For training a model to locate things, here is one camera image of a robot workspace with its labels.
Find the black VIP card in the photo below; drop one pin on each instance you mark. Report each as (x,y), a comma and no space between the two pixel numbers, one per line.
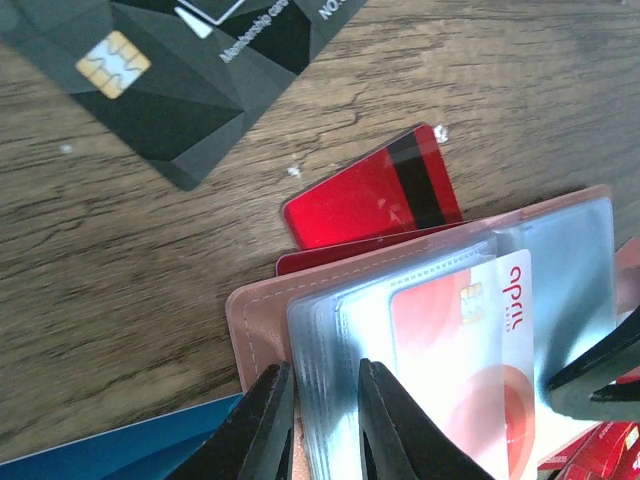
(179,82)

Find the white card red circle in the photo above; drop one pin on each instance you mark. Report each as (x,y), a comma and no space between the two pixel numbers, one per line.
(464,352)

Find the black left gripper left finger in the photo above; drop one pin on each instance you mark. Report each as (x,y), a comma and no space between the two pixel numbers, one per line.
(256,439)

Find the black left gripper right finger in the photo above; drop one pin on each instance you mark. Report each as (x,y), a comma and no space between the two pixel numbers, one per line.
(398,440)

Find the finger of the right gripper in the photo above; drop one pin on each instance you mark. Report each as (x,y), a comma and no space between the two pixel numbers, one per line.
(587,388)

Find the red striped card by holder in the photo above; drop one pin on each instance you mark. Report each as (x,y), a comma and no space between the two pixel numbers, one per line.
(400,187)

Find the blue card in pile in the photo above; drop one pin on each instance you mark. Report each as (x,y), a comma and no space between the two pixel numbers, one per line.
(149,449)

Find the pink card holder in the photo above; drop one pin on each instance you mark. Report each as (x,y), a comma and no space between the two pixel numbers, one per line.
(324,320)

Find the red VIP card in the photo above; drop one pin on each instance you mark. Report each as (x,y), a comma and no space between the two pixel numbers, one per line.
(608,451)

